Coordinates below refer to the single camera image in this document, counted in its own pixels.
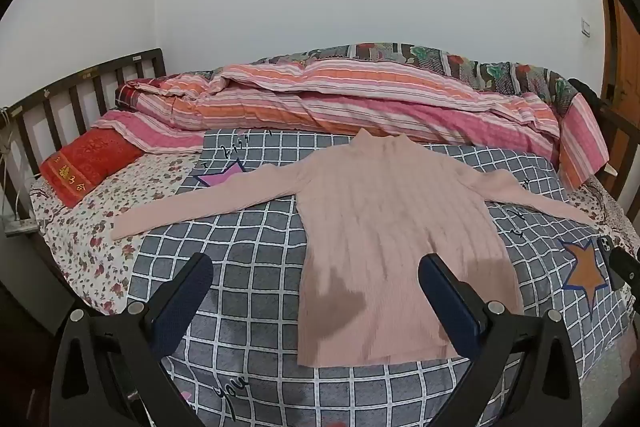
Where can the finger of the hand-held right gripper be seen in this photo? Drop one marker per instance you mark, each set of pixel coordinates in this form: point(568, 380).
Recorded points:
point(622, 266)

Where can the pink orange striped quilt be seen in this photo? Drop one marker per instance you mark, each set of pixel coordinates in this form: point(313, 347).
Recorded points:
point(350, 92)

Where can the wooden bed footboard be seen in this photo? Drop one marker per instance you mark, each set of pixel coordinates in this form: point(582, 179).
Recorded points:
point(625, 147)

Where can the patchwork floral quilt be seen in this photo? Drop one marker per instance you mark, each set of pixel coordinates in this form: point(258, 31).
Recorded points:
point(465, 67)

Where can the dark cloth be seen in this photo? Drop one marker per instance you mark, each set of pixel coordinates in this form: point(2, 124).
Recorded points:
point(585, 92)

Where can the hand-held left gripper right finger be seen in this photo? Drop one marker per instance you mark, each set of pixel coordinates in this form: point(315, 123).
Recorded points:
point(446, 293)

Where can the grey checked star blanket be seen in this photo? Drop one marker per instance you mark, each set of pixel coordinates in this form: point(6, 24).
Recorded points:
point(250, 267)

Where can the brown wooden door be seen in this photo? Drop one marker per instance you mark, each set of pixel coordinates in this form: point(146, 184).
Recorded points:
point(625, 57)

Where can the pink ribbed knit sweater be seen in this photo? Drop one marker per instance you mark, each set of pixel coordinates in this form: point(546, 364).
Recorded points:
point(390, 217)

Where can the dark smartphone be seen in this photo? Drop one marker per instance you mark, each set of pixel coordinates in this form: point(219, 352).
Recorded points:
point(606, 249)

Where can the floral bed sheet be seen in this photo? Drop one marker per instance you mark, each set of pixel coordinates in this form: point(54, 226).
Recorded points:
point(100, 227)

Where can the white power strip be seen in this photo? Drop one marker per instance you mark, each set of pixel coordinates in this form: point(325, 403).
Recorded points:
point(21, 226)

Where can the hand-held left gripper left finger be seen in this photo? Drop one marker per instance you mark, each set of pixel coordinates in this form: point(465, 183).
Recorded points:
point(184, 303)

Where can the red embroidered pillow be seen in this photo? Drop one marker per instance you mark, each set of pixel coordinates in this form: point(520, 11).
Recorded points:
point(85, 162)

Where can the white wall switch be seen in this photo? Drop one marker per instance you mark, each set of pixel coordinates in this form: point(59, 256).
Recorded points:
point(586, 27)

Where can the dark wooden slatted headboard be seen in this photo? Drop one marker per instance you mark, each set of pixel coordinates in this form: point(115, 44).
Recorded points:
point(75, 92)

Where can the grey bedside table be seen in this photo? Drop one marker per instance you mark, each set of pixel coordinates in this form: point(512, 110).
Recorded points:
point(25, 277)

